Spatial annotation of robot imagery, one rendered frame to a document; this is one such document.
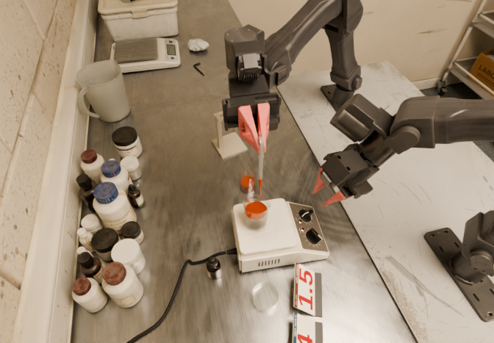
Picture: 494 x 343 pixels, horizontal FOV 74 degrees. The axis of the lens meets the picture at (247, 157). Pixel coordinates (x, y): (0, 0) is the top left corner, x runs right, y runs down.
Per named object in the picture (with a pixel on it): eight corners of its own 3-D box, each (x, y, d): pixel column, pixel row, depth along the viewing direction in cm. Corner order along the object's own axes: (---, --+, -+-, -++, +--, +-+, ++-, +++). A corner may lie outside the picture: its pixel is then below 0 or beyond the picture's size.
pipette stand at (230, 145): (235, 133, 101) (234, 100, 91) (247, 150, 96) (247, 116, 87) (211, 142, 98) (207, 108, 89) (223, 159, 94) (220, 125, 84)
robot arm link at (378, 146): (348, 150, 60) (376, 125, 56) (351, 138, 65) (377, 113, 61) (377, 174, 60) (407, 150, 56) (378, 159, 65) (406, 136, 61)
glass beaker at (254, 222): (242, 233, 68) (242, 212, 62) (242, 211, 72) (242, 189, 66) (271, 233, 68) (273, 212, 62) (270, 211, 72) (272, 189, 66)
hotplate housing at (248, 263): (311, 211, 82) (316, 192, 76) (328, 261, 73) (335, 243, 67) (222, 224, 79) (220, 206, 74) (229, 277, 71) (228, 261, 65)
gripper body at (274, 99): (282, 98, 56) (273, 73, 61) (223, 106, 55) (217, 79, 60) (280, 126, 61) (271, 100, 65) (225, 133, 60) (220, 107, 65)
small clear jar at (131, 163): (145, 176, 89) (140, 164, 86) (129, 183, 88) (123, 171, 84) (139, 165, 92) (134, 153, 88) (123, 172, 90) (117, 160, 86)
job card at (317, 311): (321, 273, 71) (324, 265, 68) (322, 317, 65) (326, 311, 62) (292, 269, 72) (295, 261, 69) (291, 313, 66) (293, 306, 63)
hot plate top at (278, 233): (284, 199, 75) (284, 197, 74) (298, 247, 67) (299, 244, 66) (232, 206, 73) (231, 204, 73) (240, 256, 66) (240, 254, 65)
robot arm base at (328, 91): (351, 105, 98) (372, 101, 99) (323, 68, 111) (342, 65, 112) (345, 125, 103) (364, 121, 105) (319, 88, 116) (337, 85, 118)
